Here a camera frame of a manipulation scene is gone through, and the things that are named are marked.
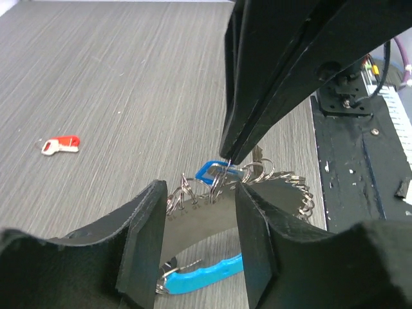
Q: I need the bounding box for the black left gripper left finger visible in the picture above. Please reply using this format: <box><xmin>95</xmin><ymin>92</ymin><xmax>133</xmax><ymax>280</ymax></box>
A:
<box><xmin>1</xmin><ymin>180</ymin><xmax>167</xmax><ymax>308</ymax></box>

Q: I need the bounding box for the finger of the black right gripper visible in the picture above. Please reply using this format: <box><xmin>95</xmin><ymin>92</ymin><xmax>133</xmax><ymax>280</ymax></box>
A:
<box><xmin>231</xmin><ymin>1</ymin><xmax>411</xmax><ymax>164</ymax></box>
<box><xmin>220</xmin><ymin>1</ymin><xmax>315</xmax><ymax>155</ymax></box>

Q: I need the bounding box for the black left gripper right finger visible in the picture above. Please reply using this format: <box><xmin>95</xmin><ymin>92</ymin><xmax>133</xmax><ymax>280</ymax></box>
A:
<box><xmin>235</xmin><ymin>183</ymin><xmax>411</xmax><ymax>308</ymax></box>

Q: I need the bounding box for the steel key organizer blue handle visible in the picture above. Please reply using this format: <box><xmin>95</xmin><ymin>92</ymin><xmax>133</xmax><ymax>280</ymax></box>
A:
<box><xmin>156</xmin><ymin>144</ymin><xmax>315</xmax><ymax>295</ymax></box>

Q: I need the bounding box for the blue key tag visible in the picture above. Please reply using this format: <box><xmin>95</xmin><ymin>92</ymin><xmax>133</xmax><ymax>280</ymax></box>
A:
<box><xmin>195</xmin><ymin>161</ymin><xmax>244</xmax><ymax>185</ymax></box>

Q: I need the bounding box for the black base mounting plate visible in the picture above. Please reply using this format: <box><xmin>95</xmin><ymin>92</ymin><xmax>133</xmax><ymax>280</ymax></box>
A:
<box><xmin>310</xmin><ymin>86</ymin><xmax>412</xmax><ymax>232</ymax></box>

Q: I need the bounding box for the red tagged key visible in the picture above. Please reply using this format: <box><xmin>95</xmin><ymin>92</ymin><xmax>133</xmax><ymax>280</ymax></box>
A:
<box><xmin>34</xmin><ymin>135</ymin><xmax>80</xmax><ymax>156</ymax></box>

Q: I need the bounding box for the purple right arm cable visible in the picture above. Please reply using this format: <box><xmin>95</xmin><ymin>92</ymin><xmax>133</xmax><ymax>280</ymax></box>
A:
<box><xmin>394</xmin><ymin>35</ymin><xmax>412</xmax><ymax>89</ymax></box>

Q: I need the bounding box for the white slotted cable duct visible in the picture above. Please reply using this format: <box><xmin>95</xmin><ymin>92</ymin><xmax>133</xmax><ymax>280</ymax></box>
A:
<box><xmin>380</xmin><ymin>86</ymin><xmax>411</xmax><ymax>165</ymax></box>

